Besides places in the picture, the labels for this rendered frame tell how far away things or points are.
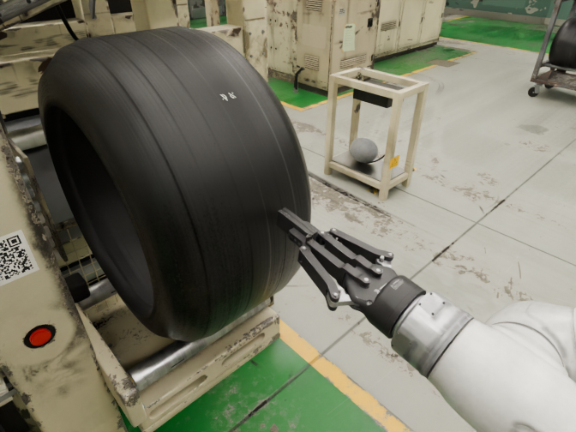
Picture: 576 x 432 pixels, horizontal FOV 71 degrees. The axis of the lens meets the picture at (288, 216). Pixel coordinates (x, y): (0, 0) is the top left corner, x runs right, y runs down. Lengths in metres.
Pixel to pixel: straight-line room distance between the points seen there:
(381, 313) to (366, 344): 1.56
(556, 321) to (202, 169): 0.49
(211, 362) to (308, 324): 1.24
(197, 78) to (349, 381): 1.55
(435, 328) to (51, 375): 0.65
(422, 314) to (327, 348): 1.55
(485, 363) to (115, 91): 0.55
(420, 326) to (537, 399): 0.12
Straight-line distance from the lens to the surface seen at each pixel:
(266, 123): 0.64
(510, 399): 0.48
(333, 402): 1.88
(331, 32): 5.06
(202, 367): 0.91
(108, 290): 1.07
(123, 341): 1.09
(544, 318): 0.61
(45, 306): 0.77
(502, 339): 0.50
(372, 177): 3.11
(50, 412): 0.93
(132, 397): 0.82
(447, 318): 0.50
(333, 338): 2.07
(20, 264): 0.71
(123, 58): 0.66
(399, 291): 0.51
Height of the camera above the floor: 1.59
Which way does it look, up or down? 34 degrees down
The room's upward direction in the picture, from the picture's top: straight up
